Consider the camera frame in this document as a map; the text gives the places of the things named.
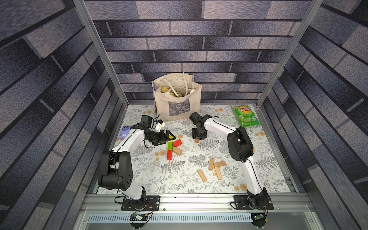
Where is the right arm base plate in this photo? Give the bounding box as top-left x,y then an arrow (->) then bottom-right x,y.
233,195 -> 274,211

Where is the left circuit board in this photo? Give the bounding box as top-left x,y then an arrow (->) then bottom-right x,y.
129,213 -> 150,222

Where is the beige canvas tote bag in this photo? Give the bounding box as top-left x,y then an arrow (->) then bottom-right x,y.
151,72 -> 202,122

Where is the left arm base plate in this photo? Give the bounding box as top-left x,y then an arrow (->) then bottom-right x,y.
121,195 -> 161,211

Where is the circuit board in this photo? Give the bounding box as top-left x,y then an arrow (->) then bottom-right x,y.
129,213 -> 150,222
251,213 -> 265,221

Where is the red block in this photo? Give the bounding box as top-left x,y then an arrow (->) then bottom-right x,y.
167,150 -> 173,161
172,140 -> 182,147

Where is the wooden block top horizontal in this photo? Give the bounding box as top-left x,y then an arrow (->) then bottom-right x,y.
213,161 -> 226,167

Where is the purple tissue pack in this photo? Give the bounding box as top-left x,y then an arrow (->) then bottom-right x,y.
118,126 -> 130,140

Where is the aluminium front rail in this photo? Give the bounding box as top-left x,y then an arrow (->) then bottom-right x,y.
80,193 -> 315,213

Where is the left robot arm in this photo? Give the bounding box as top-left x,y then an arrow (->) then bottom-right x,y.
98,116 -> 176,203

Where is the green chips bag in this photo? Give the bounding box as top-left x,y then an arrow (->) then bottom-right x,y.
231,104 -> 260,127

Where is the wooden block bottom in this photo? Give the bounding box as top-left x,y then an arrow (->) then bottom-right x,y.
197,169 -> 207,183

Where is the right circuit board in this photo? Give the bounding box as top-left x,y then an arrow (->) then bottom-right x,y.
251,213 -> 265,221

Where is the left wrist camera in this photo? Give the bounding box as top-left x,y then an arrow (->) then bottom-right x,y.
154,120 -> 165,132

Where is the green block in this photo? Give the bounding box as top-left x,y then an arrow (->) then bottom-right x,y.
167,141 -> 173,151

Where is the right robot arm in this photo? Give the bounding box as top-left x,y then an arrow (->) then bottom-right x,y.
189,112 -> 269,210

